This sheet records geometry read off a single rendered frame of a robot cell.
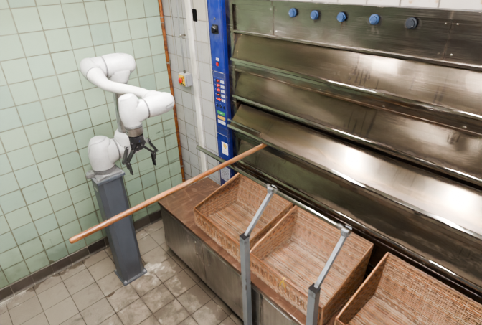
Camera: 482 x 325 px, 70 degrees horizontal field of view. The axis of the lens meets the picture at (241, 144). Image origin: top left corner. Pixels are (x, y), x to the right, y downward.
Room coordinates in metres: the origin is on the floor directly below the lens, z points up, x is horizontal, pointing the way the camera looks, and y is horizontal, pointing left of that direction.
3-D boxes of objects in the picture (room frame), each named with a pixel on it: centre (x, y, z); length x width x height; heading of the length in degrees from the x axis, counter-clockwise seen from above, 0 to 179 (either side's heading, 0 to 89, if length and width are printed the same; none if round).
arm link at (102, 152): (2.12, 0.97, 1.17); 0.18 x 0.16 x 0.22; 128
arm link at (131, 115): (1.62, 0.54, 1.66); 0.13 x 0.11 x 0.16; 127
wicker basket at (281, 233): (1.51, -0.37, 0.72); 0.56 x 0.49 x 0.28; 41
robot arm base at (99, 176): (2.10, 0.99, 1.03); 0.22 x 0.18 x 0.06; 131
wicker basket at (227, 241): (1.95, 0.01, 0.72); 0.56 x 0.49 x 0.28; 40
